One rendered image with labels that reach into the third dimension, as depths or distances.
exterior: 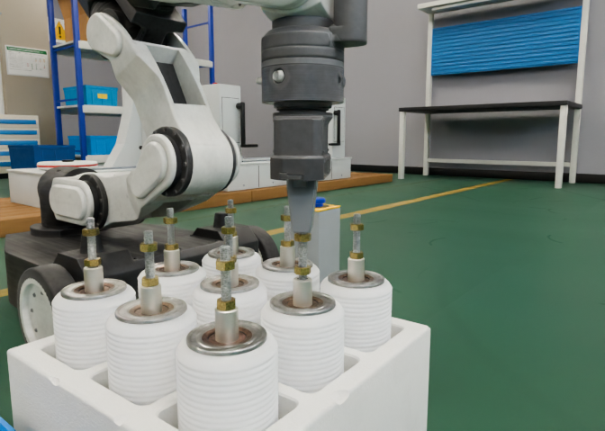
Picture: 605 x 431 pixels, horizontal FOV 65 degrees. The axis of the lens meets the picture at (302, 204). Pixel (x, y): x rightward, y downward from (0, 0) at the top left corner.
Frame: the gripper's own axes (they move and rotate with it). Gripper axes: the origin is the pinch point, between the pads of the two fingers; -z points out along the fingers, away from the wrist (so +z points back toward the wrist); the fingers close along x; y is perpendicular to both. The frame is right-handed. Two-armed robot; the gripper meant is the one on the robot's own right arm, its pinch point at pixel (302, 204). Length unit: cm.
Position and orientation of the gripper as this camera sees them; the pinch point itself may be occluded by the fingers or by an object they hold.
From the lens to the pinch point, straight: 52.7
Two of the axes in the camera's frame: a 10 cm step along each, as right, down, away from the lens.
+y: -9.9, -0.2, 1.3
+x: 1.3, -1.4, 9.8
